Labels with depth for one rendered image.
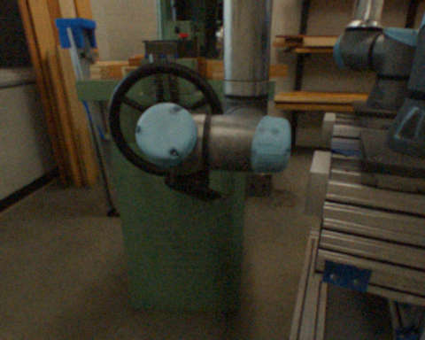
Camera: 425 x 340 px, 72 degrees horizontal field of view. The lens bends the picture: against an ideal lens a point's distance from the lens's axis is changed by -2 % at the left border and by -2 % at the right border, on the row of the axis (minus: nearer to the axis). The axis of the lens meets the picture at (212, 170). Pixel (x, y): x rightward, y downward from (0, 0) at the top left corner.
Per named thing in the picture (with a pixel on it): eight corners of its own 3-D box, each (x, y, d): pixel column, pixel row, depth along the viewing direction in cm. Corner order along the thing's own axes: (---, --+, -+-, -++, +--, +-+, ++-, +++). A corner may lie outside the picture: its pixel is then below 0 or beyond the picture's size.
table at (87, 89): (60, 105, 81) (56, 83, 79) (103, 92, 109) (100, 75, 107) (281, 106, 79) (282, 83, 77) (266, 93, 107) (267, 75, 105)
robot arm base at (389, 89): (413, 104, 97) (420, 73, 93) (423, 112, 84) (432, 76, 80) (363, 102, 102) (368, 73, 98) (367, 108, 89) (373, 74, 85)
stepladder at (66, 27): (100, 218, 190) (47, 16, 148) (116, 200, 214) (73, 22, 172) (124, 217, 188) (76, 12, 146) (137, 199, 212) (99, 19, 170)
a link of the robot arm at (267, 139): (283, 107, 45) (212, 104, 46) (296, 123, 34) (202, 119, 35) (278, 157, 47) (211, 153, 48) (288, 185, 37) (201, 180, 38)
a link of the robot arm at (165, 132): (197, 165, 34) (127, 160, 35) (207, 175, 45) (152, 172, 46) (203, 99, 35) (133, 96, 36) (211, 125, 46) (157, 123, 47)
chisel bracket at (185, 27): (168, 50, 94) (167, 20, 91) (175, 50, 107) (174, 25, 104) (191, 50, 94) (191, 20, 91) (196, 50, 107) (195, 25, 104)
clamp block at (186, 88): (141, 94, 79) (137, 58, 76) (152, 88, 92) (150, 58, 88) (196, 94, 79) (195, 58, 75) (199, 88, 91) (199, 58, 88)
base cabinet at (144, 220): (130, 310, 119) (107, 142, 94) (159, 231, 173) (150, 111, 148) (240, 313, 118) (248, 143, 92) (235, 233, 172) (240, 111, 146)
